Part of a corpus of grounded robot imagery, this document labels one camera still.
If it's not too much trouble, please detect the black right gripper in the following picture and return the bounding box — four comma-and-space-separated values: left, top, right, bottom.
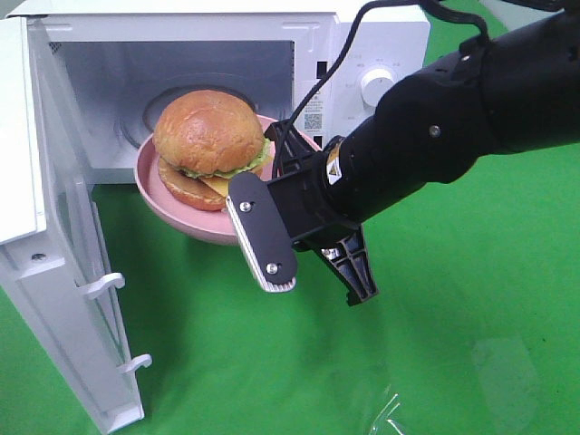
265, 120, 379, 306

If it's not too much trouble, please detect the pink round plate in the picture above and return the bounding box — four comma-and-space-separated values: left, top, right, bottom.
134, 113, 323, 247

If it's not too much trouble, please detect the burger with lettuce and cheese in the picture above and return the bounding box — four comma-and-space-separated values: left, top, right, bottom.
152, 90, 271, 211

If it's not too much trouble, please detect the white microwave door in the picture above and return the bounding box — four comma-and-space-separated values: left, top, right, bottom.
1, 15, 151, 434

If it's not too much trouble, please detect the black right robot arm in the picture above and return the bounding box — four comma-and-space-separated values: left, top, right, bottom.
266, 1, 579, 305

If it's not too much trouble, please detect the upper white microwave knob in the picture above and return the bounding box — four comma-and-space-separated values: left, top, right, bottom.
360, 67, 395, 107

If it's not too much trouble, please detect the white microwave oven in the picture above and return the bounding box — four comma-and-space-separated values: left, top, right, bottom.
5, 0, 431, 187

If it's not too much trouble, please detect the glass microwave turntable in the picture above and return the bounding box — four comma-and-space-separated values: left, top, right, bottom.
118, 81, 256, 149

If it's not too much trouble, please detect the clear tape strip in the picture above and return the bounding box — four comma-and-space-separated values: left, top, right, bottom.
367, 386, 405, 435

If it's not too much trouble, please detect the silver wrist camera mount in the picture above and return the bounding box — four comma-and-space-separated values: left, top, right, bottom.
226, 172, 297, 294

